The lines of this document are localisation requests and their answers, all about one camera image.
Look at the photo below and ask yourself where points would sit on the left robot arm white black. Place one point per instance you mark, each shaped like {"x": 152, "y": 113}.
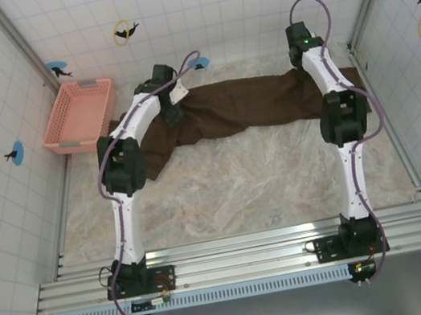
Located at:
{"x": 125, "y": 229}

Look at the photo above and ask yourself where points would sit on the aluminium front rail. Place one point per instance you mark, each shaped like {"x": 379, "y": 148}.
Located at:
{"x": 244, "y": 257}

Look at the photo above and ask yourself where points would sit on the pink plastic basket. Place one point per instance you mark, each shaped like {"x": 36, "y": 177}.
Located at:
{"x": 79, "y": 117}

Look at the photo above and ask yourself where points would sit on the small circuit board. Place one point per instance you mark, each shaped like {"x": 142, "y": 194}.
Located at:
{"x": 362, "y": 268}
{"x": 158, "y": 300}

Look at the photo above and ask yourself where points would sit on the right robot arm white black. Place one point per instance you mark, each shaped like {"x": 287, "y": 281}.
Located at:
{"x": 355, "y": 185}

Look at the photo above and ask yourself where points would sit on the brown long pants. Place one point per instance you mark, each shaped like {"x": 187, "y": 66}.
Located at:
{"x": 246, "y": 106}

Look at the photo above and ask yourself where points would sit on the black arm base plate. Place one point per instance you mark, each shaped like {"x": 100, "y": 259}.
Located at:
{"x": 162, "y": 276}
{"x": 326, "y": 248}

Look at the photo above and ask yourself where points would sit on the blue oval diver sticker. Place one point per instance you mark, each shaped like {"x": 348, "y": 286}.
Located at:
{"x": 16, "y": 153}

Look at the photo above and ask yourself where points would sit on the blue oval shark sticker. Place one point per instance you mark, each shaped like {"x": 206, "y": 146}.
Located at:
{"x": 57, "y": 68}

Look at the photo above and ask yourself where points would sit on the aluminium side rail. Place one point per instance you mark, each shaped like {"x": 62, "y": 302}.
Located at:
{"x": 63, "y": 216}
{"x": 399, "y": 140}

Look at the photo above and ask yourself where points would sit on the blue oval fin sticker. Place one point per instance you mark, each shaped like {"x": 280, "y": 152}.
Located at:
{"x": 200, "y": 62}

